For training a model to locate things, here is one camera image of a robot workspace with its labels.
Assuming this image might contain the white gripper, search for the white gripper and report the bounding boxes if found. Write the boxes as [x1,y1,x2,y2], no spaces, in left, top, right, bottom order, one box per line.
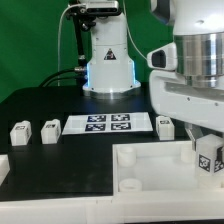
[149,70,224,143]

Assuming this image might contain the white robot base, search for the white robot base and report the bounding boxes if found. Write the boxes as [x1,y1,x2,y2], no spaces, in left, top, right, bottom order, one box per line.
[83,13,141,99]

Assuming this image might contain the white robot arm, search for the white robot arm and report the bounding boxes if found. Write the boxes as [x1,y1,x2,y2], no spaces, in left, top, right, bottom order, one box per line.
[147,0,224,140]

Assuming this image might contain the white AprilTag base sheet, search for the white AprilTag base sheet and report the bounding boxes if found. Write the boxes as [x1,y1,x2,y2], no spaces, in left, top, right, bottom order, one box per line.
[62,112,153,135]

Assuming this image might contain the white fixture piece left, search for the white fixture piece left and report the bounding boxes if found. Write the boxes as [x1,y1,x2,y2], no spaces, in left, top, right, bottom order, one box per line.
[0,155,10,186]

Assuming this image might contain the black cables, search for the black cables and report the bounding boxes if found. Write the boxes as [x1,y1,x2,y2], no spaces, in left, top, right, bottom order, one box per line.
[39,68,88,88]

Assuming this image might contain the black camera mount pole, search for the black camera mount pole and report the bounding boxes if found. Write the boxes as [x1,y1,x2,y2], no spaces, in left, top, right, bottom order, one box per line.
[66,1,98,69]

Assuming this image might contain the white cable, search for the white cable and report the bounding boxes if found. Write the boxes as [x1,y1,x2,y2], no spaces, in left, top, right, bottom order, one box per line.
[57,0,149,87]

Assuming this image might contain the grey camera on pole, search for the grey camera on pole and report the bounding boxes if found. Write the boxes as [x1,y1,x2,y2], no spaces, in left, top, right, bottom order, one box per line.
[80,0,120,16]

